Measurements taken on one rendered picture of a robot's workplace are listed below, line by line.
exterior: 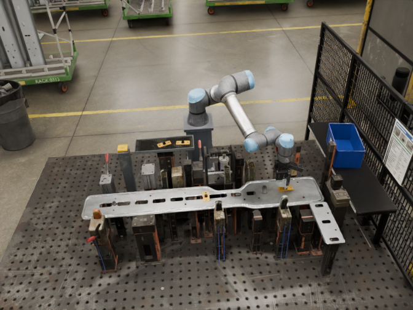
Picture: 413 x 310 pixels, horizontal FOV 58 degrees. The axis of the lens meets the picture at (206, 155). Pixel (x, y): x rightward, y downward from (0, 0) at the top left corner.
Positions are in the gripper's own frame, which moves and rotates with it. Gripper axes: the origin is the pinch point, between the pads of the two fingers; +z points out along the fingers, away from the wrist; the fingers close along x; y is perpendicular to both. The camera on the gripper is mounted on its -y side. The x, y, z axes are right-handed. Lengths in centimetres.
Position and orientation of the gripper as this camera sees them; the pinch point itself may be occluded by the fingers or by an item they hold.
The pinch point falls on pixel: (285, 186)
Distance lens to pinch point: 220.9
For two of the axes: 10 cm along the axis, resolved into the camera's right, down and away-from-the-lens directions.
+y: -10.0, 0.9, -0.3
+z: 0.5, 7.9, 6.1
